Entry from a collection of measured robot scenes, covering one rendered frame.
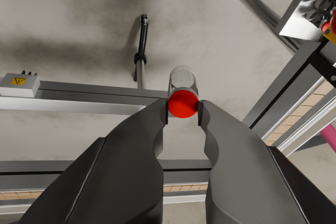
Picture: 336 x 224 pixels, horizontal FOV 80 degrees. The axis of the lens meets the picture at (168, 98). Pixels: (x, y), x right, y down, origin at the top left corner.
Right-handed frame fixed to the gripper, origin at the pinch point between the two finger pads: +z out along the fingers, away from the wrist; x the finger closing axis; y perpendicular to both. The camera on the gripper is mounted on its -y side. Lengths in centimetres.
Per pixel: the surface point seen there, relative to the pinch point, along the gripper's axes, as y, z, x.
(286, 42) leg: 7, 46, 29
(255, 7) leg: 1, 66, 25
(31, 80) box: 31, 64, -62
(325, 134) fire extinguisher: 138, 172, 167
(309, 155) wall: 181, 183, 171
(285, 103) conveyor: 19.0, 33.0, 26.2
